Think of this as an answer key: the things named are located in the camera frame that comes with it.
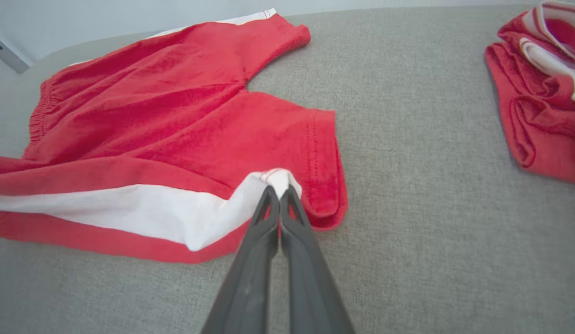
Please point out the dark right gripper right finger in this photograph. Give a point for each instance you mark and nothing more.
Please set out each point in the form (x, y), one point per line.
(308, 278)

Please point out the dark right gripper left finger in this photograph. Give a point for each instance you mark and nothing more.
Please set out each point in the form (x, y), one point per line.
(250, 278)

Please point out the red shorts white side stripe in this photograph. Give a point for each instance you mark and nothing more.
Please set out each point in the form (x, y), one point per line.
(167, 116)

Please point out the red basketball jersey number print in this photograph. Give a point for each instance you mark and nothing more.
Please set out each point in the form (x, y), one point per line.
(542, 120)

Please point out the grey metal wall strip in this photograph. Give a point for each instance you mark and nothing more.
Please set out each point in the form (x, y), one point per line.
(7, 53)

